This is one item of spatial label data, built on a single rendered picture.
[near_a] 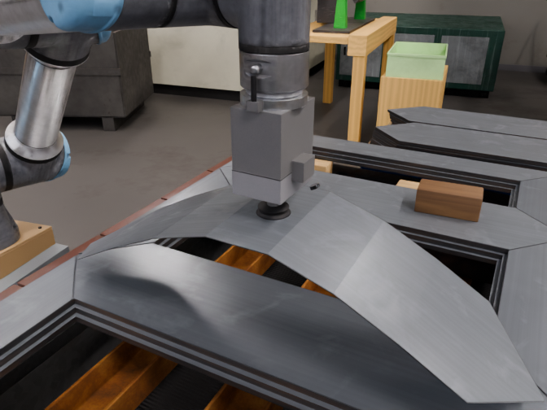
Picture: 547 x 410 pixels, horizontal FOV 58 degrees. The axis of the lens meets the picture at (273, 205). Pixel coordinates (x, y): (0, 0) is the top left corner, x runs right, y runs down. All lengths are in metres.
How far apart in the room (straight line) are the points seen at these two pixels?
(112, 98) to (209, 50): 1.30
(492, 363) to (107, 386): 0.57
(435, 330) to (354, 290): 0.10
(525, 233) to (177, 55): 4.71
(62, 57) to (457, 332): 0.74
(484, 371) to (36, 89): 0.86
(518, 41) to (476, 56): 1.82
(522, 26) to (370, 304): 6.95
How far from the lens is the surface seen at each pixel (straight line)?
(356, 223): 0.63
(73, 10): 0.50
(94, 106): 4.42
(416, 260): 0.64
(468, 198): 1.00
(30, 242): 1.24
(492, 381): 0.60
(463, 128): 1.57
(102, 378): 0.87
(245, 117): 0.53
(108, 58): 4.28
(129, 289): 0.79
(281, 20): 0.51
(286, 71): 0.52
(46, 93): 1.03
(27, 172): 1.20
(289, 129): 0.53
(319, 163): 1.30
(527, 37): 7.41
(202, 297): 0.75
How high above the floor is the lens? 1.29
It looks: 26 degrees down
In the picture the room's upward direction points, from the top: straight up
